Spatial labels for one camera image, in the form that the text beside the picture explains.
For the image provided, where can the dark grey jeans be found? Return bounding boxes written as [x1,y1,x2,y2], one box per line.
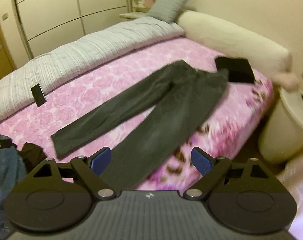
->
[51,61,229,191]

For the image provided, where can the blue denim jeans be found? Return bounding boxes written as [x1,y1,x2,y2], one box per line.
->
[0,135,26,239]

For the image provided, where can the black folded garment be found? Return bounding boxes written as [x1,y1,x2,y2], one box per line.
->
[18,142,47,173]

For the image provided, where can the black smartphone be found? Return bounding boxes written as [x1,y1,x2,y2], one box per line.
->
[31,84,47,107]

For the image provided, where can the pink rose blanket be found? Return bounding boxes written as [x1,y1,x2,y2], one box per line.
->
[0,38,274,191]

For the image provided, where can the white round bin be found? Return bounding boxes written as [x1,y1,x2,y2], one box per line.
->
[258,88,303,164]

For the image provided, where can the white striped duvet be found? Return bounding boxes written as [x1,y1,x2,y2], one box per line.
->
[0,17,184,122]

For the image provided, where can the black folded cloth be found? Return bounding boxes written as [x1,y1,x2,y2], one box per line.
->
[215,56,256,84]

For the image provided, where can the cream sliding wardrobe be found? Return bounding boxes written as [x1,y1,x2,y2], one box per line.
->
[14,0,128,57]

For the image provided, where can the white bedside shelf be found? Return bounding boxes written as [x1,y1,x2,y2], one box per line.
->
[119,0,156,21]

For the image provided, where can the grey striped pillow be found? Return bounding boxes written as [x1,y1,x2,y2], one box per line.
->
[146,0,189,23]

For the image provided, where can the wall light switch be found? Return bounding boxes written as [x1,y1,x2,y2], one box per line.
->
[2,13,8,21]

